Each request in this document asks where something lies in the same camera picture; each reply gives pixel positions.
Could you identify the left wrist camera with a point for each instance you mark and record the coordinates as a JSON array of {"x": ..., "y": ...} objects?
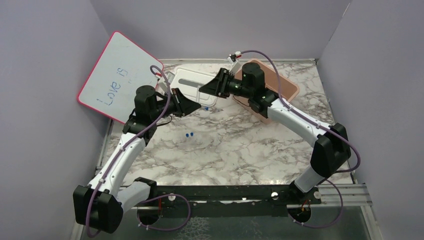
[{"x": 162, "y": 86}]

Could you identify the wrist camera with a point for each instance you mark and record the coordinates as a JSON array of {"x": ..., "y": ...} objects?
[
  {"x": 162, "y": 86},
  {"x": 235, "y": 65}
]

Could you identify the pink-framed whiteboard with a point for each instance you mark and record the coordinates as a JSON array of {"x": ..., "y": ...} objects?
[{"x": 121, "y": 69}]

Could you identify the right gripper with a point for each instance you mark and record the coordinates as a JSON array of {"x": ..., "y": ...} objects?
[{"x": 217, "y": 85}]

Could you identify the pink plastic bin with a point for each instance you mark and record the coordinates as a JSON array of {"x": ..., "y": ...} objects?
[{"x": 289, "y": 89}]

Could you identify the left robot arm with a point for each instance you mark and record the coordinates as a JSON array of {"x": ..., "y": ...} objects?
[{"x": 122, "y": 159}]

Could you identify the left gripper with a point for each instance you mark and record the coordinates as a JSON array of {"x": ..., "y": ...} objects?
[{"x": 185, "y": 106}]

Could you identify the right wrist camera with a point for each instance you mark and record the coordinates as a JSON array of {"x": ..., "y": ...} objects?
[{"x": 235, "y": 65}]

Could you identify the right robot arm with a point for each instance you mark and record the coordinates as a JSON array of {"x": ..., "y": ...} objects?
[{"x": 329, "y": 142}]

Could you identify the white plastic lid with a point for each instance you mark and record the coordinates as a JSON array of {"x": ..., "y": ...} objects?
[{"x": 189, "y": 82}]

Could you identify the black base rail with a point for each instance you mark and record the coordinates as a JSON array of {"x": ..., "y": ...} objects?
[{"x": 216, "y": 201}]

